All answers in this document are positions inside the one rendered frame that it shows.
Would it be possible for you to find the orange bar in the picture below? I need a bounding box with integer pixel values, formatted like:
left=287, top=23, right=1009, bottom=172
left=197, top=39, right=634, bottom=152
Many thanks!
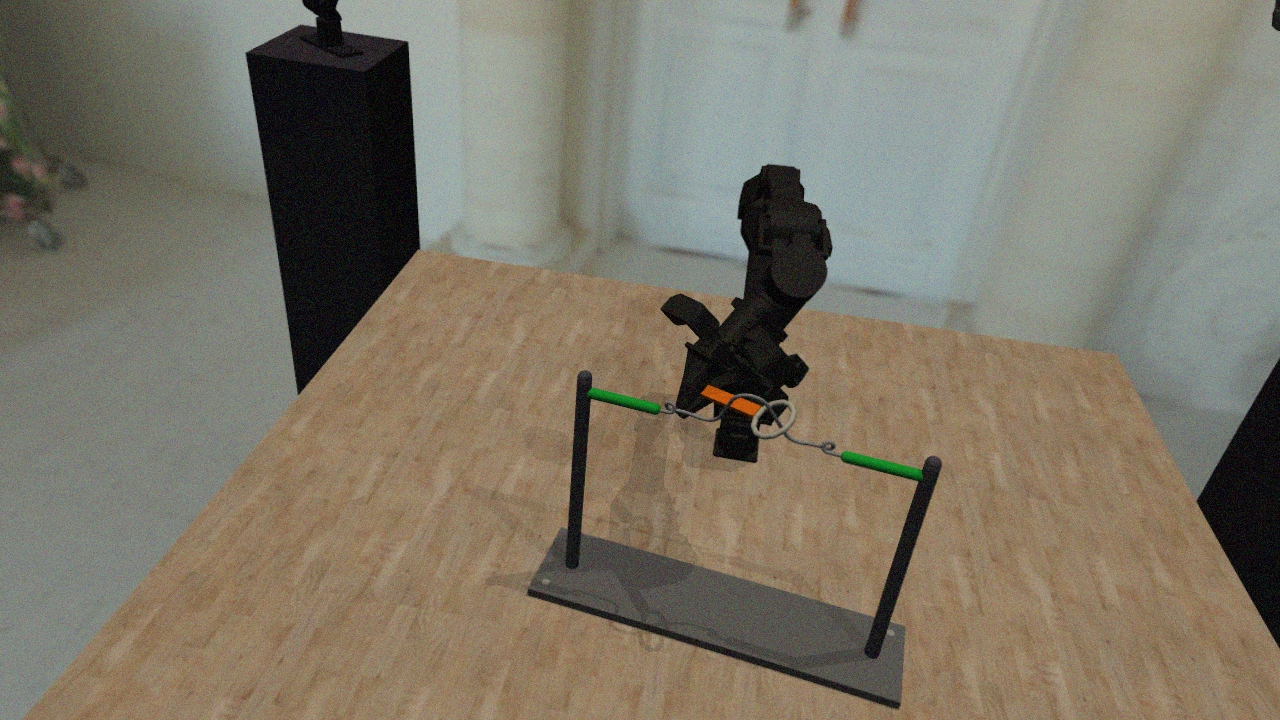
left=699, top=386, right=797, bottom=439

